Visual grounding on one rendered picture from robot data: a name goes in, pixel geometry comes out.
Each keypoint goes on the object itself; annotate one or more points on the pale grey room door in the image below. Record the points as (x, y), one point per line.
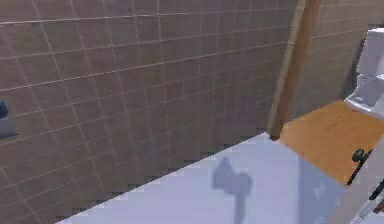
(363, 196)

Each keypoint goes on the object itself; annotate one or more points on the brown wooden door frame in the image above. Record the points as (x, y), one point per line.
(295, 66)

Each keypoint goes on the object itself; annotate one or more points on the grey wall fixture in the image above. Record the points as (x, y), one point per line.
(5, 125)

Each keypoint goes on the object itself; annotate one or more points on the white toilet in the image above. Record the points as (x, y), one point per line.
(370, 83)

